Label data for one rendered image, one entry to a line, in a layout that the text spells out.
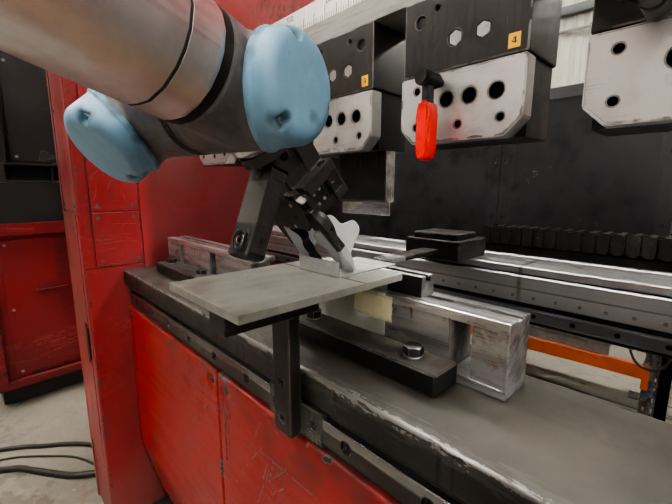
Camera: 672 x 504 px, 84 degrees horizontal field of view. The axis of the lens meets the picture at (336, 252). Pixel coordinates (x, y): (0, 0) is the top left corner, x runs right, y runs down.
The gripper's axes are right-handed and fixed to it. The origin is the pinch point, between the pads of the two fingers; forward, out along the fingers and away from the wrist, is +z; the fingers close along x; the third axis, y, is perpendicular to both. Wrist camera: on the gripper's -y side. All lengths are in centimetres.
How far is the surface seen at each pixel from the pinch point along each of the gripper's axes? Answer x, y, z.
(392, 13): -7.2, 24.5, -22.8
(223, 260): 44.6, 1.0, 9.0
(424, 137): -15.4, 10.5, -13.2
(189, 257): 65, 0, 11
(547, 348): 12, 82, 159
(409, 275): -9.5, 4.3, 4.8
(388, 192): -4.5, 12.7, -3.3
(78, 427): 161, -73, 70
